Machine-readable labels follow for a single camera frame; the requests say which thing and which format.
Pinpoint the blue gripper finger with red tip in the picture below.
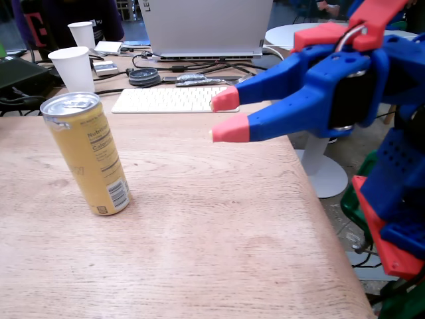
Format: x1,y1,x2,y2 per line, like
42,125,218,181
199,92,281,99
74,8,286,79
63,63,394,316
210,49,313,113
209,82,333,144

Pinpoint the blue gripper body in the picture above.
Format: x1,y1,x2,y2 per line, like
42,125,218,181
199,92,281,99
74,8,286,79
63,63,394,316
294,43,392,138

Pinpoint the yellow energy drink can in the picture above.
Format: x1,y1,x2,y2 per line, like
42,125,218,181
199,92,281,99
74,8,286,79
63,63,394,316
39,92,133,216

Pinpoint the metal fork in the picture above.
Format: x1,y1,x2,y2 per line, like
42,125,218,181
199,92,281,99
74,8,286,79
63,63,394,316
225,73,254,86

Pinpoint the foil wrapped bundle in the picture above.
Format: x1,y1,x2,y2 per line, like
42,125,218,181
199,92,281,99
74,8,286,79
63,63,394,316
175,73,230,88

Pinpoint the silver laptop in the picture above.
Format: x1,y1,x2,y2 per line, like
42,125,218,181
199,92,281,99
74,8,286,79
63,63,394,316
137,0,275,62

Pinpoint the white keyboard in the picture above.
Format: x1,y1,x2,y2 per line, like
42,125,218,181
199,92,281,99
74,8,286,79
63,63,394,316
111,86,240,114

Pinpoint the round dark tin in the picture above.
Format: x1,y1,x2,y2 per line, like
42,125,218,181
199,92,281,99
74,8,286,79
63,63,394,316
127,67,161,87

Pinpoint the silver power bank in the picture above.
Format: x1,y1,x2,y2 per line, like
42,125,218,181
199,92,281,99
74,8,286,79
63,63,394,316
92,60,120,77

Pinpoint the white adapter box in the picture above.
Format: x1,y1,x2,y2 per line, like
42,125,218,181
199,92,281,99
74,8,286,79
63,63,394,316
94,41,124,56

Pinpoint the purple NYU garment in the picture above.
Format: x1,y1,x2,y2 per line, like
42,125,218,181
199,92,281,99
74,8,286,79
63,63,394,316
89,0,126,43

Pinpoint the small white paper cup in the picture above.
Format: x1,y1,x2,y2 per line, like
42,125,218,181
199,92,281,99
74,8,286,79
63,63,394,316
67,21,96,50

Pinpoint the large white paper cup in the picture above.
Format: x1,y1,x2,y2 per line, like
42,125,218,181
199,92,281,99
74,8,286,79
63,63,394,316
48,46,96,94

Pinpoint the black bag magenta letter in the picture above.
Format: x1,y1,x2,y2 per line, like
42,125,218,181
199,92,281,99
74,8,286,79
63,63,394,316
11,0,97,62

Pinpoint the white cable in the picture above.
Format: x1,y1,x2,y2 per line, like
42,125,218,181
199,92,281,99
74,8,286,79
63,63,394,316
262,45,286,62

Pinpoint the white round pedestal table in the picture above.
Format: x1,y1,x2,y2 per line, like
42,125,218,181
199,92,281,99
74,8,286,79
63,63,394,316
264,22,418,199

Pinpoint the black cable with ferrite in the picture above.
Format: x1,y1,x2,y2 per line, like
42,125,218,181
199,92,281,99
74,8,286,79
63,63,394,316
131,51,268,76

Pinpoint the thin black cable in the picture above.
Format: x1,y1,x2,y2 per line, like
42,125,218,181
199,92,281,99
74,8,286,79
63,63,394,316
94,86,126,96

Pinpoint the black cable bundle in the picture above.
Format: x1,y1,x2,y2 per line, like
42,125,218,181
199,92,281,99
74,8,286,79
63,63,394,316
0,86,48,116

